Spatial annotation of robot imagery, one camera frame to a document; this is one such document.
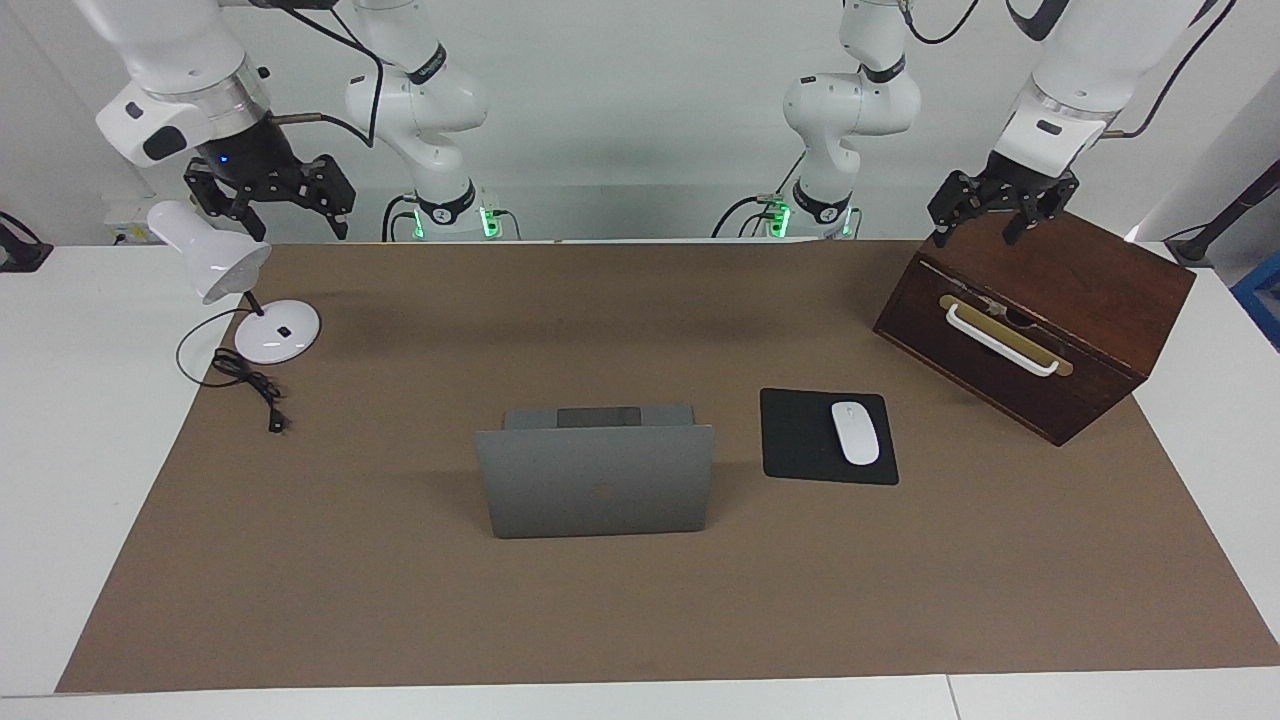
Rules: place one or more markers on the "brown table mat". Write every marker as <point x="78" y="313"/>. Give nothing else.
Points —
<point x="400" y="600"/>

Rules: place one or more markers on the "brass box plate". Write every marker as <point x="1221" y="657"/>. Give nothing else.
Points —
<point x="1064" y="367"/>

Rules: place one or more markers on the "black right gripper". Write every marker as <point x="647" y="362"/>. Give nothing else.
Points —
<point x="245" y="160"/>

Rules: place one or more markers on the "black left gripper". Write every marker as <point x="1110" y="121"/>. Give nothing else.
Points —
<point x="1020" y="178"/>

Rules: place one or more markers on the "dark wooden box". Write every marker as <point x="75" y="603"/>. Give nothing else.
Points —
<point x="1060" y="260"/>

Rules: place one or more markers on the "blue crate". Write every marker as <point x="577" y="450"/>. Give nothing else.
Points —
<point x="1262" y="300"/>

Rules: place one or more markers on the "black tripod leg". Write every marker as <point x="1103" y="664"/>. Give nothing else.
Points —
<point x="1230" y="210"/>

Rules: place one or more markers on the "white wall socket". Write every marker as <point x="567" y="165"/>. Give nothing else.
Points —
<point x="125" y="225"/>

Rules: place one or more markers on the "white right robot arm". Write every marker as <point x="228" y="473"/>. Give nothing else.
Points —
<point x="170" y="50"/>

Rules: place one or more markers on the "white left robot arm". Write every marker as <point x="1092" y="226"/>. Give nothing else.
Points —
<point x="1090" y="50"/>

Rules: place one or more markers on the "white computer mouse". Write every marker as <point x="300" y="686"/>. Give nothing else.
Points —
<point x="855" y="433"/>

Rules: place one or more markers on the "black mouse pad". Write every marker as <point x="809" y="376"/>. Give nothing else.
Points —
<point x="795" y="440"/>

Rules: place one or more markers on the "white desk lamp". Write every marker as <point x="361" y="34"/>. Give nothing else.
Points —
<point x="215" y="260"/>

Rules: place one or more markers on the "grey laptop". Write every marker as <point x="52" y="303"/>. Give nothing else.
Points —
<point x="600" y="480"/>

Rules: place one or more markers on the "black clamp stand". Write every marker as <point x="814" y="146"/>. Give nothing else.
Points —
<point x="20" y="250"/>

